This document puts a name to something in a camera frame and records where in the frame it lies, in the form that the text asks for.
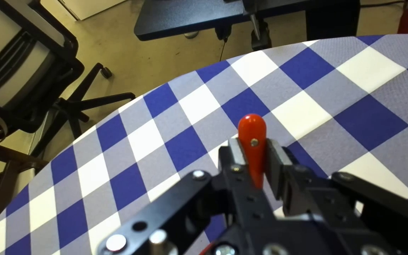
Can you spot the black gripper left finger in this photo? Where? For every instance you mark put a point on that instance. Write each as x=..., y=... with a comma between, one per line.
x=232, y=165

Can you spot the brown wooden chair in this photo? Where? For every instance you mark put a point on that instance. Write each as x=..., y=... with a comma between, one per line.
x=10, y=157

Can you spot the blue white checkered tablecloth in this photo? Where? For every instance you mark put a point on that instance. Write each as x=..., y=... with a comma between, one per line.
x=308, y=108

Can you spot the black mesh office chair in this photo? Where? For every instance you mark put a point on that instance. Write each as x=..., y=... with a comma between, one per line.
x=71, y=106

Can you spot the red cylindrical object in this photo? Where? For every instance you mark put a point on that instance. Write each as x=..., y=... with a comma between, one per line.
x=252, y=142

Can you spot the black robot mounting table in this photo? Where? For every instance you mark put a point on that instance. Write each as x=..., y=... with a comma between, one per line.
x=190, y=16

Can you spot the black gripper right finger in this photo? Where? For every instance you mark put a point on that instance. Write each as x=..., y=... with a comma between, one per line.
x=279, y=174

